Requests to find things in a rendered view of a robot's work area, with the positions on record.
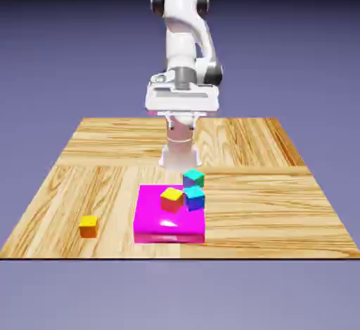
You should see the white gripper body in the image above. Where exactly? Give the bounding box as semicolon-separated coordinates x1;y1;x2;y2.
144;81;221;118

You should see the small cyan green cube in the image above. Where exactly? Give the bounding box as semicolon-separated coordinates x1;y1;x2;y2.
181;168;205;189

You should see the small cyan blue cube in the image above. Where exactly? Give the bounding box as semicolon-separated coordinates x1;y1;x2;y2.
183;185;207;212

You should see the small yellow red cube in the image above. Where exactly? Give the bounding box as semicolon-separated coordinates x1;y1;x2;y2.
160;186;186;215

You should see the small yellow orange cube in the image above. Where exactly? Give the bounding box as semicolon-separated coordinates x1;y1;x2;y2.
78;215;100;239

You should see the large magenta box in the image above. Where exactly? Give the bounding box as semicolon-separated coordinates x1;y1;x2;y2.
133;184;207;244

